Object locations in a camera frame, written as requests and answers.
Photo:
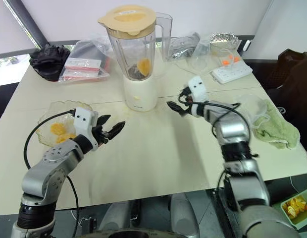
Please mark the clear crumpled plastic bag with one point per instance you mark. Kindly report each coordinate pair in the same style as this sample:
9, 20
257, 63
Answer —
252, 105

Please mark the crinkled glass bowl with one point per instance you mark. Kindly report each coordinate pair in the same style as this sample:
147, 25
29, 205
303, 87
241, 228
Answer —
224, 41

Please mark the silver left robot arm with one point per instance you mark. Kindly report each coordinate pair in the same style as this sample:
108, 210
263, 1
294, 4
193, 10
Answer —
52, 161

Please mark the grey rounded shape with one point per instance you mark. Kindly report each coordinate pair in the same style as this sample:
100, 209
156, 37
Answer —
184, 215
116, 218

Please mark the green plastic container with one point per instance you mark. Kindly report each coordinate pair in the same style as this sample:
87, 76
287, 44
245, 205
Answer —
284, 218

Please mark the clear plastic blender jug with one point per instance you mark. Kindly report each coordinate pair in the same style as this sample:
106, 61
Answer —
123, 47

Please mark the clear bag of red packets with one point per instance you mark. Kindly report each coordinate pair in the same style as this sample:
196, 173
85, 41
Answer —
81, 70

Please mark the peach blender lid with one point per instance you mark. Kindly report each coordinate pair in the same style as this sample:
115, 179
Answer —
126, 18

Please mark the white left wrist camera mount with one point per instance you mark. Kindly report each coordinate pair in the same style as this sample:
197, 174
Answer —
83, 120

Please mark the clear plastic zip bag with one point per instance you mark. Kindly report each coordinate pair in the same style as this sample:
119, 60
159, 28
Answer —
94, 48

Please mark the clear bag with grey contents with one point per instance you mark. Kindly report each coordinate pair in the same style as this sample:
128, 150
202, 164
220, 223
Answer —
183, 47

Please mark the clear bag with orange items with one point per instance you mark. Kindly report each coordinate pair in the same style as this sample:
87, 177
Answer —
229, 60

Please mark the green towel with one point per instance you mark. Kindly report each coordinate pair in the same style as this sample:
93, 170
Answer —
279, 129

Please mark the person in brown clothes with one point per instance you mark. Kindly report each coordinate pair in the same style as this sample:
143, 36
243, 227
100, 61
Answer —
299, 94

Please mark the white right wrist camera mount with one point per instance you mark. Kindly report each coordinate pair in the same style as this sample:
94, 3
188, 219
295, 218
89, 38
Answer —
198, 86

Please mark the white blender base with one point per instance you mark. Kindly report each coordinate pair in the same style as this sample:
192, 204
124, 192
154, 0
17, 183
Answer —
139, 94

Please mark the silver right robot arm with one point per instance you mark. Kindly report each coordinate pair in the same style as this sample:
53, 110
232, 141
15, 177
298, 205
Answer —
232, 129

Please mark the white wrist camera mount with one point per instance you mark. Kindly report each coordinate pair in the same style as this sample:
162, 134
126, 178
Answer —
198, 86
83, 120

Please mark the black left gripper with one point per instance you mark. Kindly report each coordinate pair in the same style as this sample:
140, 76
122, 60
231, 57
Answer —
101, 136

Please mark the glass bowl with orange pieces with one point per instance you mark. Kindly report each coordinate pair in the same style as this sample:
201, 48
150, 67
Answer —
48, 138

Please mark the black crumpled bag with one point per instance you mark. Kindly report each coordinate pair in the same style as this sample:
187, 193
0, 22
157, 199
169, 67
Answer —
49, 59

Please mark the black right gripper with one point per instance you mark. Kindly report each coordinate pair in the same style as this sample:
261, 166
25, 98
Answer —
186, 98

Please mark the small white device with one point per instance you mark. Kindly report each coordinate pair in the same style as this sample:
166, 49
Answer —
246, 45

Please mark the white power strip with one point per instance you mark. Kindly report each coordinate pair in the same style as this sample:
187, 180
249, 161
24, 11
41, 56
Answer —
231, 72

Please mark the orange peel heap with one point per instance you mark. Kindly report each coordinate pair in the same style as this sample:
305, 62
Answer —
295, 207

